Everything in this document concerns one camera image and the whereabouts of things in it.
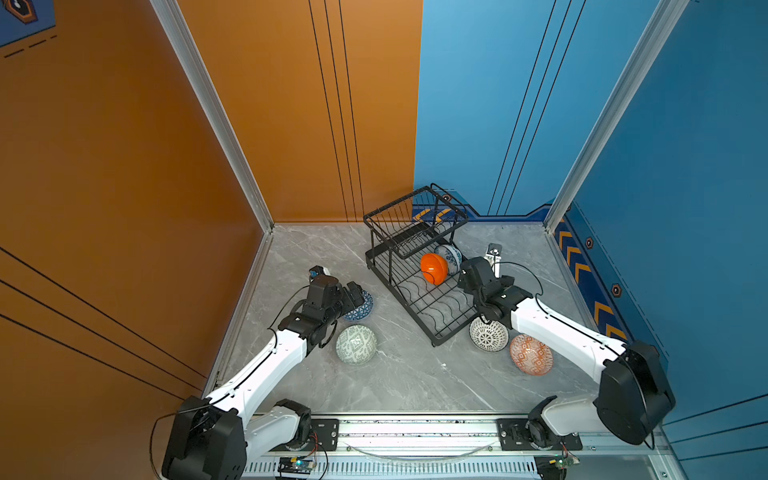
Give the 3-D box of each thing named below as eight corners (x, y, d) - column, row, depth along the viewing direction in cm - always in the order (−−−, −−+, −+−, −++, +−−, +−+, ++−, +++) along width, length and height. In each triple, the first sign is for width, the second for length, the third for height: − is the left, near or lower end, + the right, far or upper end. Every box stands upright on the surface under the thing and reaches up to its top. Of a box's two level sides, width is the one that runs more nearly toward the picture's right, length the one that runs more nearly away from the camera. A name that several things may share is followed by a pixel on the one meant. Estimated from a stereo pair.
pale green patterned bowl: (336, 365, 86) (334, 359, 83) (340, 331, 93) (338, 324, 89) (375, 365, 86) (374, 359, 83) (377, 331, 93) (376, 324, 89)
